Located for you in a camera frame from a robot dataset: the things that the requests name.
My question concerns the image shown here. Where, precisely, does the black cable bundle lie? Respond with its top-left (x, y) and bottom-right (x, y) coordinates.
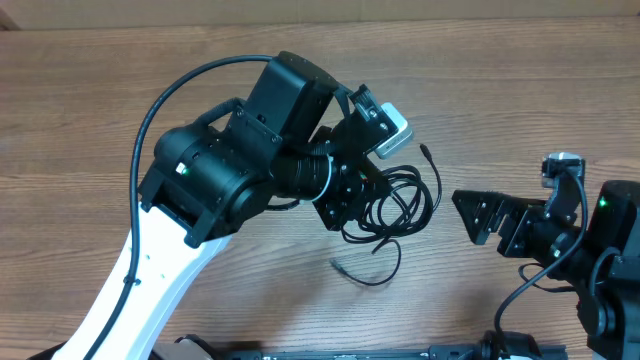
top-left (329, 143), bottom-right (444, 288)

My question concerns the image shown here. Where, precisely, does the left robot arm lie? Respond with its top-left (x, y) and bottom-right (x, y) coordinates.
top-left (42, 51), bottom-right (412, 359)

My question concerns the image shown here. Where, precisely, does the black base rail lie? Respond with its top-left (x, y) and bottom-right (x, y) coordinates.
top-left (151, 333), bottom-right (568, 360)

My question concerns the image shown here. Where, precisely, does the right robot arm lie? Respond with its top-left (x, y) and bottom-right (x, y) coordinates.
top-left (452, 180), bottom-right (639, 359)

